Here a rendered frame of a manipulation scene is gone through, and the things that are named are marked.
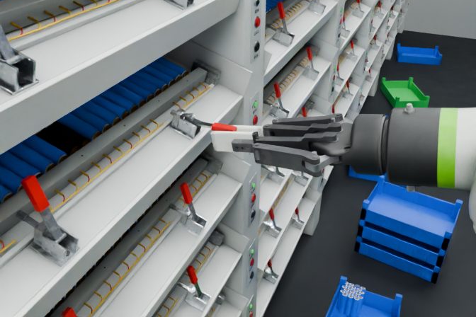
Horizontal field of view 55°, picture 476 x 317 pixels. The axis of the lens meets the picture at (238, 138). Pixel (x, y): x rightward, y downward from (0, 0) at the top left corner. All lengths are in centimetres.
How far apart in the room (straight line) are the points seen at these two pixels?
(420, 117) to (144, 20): 33
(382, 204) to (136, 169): 135
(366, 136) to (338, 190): 159
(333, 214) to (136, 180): 149
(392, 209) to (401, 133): 130
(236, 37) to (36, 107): 43
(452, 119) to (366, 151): 10
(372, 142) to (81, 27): 34
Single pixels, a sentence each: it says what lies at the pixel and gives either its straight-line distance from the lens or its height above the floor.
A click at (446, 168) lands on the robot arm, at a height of 99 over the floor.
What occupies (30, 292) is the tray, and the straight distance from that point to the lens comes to 49.
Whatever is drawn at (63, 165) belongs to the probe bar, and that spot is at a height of 98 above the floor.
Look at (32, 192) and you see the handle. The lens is 47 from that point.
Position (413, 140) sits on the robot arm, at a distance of 53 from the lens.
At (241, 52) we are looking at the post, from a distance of 77.
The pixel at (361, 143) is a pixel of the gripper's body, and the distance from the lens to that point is 55.
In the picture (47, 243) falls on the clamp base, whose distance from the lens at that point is 50.
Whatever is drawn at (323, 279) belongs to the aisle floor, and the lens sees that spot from 173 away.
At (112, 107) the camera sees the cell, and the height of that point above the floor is 98.
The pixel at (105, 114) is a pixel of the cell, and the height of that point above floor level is 98.
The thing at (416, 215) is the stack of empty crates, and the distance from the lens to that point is 182.
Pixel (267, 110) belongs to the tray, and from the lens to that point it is 112.
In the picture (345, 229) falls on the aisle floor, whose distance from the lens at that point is 194.
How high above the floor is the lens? 127
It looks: 31 degrees down
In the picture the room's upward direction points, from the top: straight up
